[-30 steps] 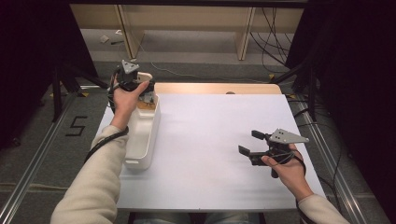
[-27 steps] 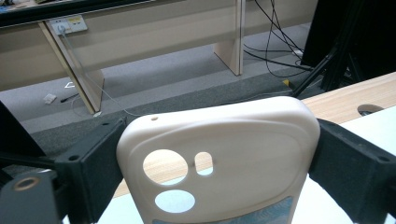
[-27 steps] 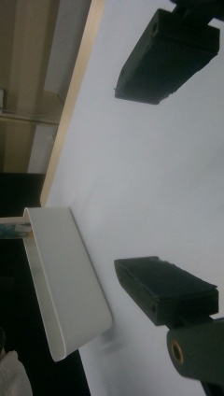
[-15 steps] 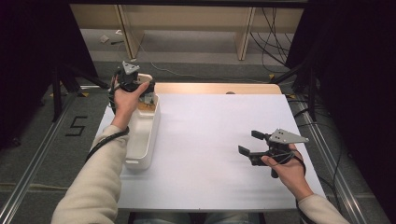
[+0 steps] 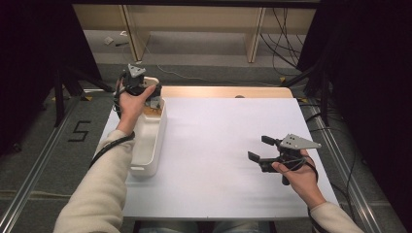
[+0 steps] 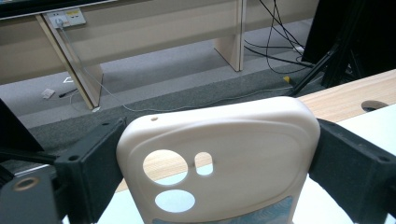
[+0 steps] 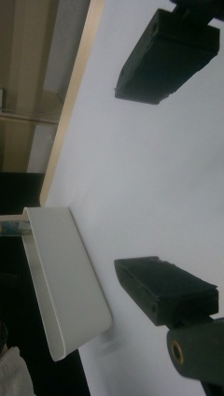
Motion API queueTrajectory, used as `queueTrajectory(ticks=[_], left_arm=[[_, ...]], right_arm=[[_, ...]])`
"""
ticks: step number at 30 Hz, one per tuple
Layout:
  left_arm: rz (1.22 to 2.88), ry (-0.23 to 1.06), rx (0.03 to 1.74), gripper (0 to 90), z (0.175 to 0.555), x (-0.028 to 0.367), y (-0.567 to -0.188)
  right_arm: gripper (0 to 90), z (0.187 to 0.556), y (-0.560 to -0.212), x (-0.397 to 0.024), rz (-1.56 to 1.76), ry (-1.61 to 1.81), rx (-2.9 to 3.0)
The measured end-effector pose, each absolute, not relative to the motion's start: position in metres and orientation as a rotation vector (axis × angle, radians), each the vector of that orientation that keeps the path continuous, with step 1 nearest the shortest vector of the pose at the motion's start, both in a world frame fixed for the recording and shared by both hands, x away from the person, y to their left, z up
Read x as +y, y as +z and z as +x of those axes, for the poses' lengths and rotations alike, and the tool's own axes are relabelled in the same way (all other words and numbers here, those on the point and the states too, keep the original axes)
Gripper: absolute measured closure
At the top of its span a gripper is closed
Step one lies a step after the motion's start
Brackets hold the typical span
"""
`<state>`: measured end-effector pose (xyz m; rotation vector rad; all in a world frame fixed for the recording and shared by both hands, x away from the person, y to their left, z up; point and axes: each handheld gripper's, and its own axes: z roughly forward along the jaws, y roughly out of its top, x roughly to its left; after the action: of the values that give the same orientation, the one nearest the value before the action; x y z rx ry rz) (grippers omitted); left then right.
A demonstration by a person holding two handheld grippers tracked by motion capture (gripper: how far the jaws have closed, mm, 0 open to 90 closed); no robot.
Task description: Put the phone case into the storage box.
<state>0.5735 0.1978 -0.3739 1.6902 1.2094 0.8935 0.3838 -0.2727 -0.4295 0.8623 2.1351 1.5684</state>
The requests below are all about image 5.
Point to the aluminium floor rail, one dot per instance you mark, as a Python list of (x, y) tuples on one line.
[(343, 168), (35, 168)]

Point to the white plastic box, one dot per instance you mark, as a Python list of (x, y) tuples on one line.
[(147, 145)]

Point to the black curtain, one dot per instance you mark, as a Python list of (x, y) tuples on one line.
[(372, 81), (32, 64)]

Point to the person's left hand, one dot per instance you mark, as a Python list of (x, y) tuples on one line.
[(132, 106)]

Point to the person's right hand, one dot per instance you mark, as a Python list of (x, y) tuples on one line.
[(302, 184)]

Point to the small black floor item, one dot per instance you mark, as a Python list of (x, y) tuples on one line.
[(121, 44)]

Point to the yellow tape piece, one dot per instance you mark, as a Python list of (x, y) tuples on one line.
[(87, 98), (303, 100), (282, 79)]

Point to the illustrated wooden board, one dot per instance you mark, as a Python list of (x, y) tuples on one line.
[(151, 81)]

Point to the black metal stand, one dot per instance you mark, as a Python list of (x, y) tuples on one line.
[(59, 97), (324, 97)]

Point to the black metal crossbar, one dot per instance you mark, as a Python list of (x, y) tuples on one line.
[(194, 2)]

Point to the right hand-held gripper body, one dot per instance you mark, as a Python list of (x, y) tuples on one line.
[(296, 145)]

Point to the light wooden shelf unit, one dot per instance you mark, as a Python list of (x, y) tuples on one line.
[(194, 19)]

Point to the small white floor item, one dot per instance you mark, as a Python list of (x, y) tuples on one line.
[(108, 40)]

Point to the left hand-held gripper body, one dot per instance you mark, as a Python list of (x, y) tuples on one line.
[(133, 81)]

